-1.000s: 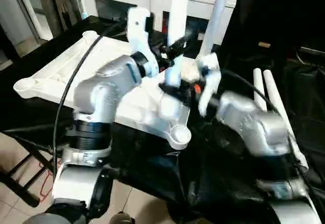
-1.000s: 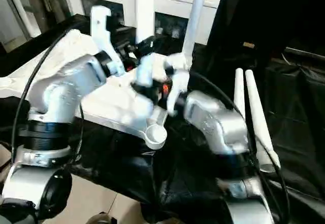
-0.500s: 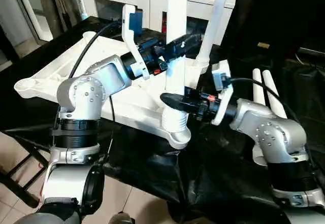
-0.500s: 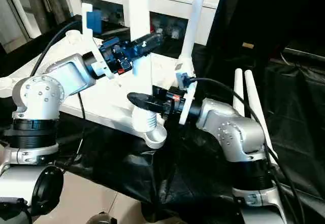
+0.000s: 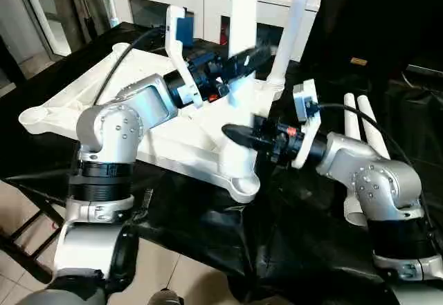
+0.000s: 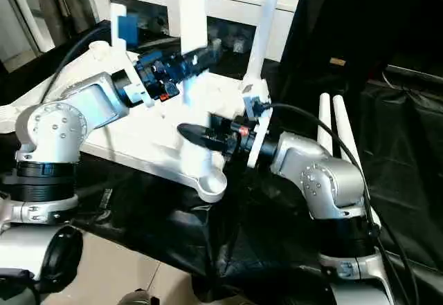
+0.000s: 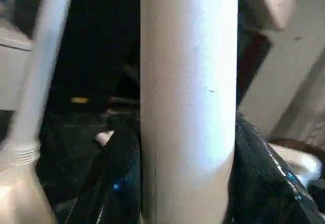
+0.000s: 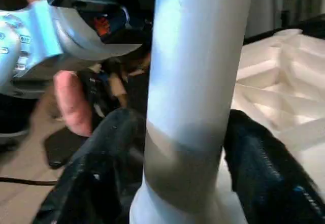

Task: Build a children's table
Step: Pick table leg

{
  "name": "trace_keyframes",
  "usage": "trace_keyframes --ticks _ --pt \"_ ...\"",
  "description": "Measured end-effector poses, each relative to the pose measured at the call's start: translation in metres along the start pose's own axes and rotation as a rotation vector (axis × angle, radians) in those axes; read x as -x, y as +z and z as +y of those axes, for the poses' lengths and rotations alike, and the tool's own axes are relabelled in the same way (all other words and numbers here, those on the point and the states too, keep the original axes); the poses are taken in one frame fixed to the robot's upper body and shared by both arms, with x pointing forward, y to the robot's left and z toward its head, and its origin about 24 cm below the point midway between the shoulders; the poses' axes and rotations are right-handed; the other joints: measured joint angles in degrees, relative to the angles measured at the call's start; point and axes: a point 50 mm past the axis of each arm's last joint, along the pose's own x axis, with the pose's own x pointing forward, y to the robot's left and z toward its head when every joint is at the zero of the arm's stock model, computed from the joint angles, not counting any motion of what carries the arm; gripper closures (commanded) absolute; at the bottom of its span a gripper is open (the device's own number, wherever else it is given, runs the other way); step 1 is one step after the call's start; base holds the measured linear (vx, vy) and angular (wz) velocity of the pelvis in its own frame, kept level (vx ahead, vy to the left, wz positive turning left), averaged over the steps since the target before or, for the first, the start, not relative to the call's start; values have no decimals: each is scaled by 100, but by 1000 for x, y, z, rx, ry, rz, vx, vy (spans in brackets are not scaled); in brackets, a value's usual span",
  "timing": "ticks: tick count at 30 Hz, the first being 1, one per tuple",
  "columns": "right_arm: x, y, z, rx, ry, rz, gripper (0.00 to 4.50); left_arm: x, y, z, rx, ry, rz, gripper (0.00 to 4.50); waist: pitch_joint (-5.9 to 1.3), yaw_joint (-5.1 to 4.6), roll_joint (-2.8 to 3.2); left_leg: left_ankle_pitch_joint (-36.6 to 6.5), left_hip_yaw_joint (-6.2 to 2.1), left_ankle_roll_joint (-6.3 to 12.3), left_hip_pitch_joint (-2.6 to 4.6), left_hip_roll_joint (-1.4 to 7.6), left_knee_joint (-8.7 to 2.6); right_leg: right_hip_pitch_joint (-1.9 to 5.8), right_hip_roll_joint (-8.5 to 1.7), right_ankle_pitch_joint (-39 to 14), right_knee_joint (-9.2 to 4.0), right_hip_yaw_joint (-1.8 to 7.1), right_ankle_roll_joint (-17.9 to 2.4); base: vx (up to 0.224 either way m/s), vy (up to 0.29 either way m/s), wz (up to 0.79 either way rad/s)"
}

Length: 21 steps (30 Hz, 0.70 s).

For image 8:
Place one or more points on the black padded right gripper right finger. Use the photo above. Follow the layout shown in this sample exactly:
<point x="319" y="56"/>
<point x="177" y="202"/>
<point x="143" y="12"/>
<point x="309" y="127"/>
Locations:
<point x="266" y="170"/>

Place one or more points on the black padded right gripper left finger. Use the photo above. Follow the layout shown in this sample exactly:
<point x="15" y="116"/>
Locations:
<point x="101" y="170"/>

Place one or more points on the white plastic table top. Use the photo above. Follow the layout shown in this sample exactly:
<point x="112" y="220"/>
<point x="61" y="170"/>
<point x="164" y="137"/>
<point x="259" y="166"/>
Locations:
<point x="279" y="94"/>

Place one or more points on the white plastic table leg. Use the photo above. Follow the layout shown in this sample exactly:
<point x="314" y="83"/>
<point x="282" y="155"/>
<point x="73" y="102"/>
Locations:
<point x="193" y="69"/>

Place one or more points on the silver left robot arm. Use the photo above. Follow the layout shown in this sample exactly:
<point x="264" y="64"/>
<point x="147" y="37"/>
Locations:
<point x="38" y="36"/>

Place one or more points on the pink rounded object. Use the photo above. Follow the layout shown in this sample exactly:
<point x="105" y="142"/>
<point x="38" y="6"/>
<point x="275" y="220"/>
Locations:
<point x="73" y="102"/>

